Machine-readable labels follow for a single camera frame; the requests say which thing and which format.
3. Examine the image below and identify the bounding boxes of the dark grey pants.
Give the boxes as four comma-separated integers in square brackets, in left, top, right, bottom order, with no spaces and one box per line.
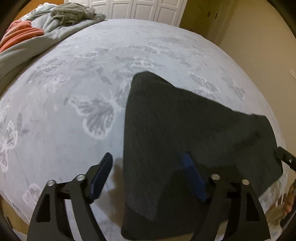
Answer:
[121,72,283,240]

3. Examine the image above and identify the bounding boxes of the person's right hand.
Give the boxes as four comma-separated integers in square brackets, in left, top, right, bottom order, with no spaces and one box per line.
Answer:
[283,184,295,218]

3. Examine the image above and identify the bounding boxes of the white butterfly bed sheet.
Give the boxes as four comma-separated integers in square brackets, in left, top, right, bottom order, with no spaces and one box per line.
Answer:
[1,19,285,240]

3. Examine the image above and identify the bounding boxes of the beige room door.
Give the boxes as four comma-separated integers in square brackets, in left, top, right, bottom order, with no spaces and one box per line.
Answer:
[179,0,238,45]

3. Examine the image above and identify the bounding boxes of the grey blanket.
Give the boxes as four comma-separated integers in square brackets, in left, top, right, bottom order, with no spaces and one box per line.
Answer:
[1,12,106,93]

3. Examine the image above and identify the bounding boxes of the white wardrobe doors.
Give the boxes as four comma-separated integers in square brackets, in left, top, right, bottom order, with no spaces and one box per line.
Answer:
[76,0,187,27]

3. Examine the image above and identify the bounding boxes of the red orange garment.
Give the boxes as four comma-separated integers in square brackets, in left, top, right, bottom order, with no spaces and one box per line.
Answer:
[1,20,45,52]

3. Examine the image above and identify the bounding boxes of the olive grey crumpled garment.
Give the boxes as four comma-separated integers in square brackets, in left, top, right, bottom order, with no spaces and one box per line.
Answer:
[50,3,95,26]

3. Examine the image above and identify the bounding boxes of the white wall socket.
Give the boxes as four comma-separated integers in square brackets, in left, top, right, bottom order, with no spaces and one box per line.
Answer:
[290,69,296,80]

